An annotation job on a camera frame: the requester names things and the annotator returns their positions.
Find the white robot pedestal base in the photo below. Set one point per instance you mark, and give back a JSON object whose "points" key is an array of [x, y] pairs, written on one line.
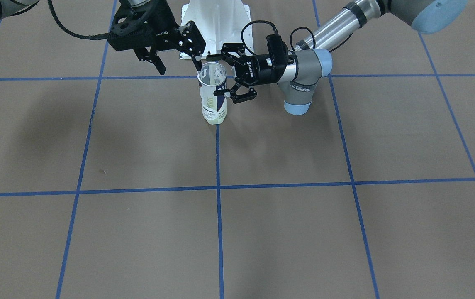
{"points": [[219, 21]]}

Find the white blue tennis ball can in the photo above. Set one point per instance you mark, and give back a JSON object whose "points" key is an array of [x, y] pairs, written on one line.
{"points": [[212, 77]]}

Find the yellow tennis ball with lettering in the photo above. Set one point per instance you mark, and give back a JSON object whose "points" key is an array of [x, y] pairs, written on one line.
{"points": [[214, 118]]}

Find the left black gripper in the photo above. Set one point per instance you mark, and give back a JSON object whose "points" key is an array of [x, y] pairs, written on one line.
{"points": [[261, 67]]}

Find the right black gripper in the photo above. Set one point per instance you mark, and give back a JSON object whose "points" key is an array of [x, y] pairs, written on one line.
{"points": [[163, 25]]}

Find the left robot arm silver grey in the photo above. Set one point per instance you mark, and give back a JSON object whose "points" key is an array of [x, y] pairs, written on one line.
{"points": [[297, 69]]}

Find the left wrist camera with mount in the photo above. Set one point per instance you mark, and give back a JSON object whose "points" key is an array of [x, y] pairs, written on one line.
{"points": [[278, 52]]}

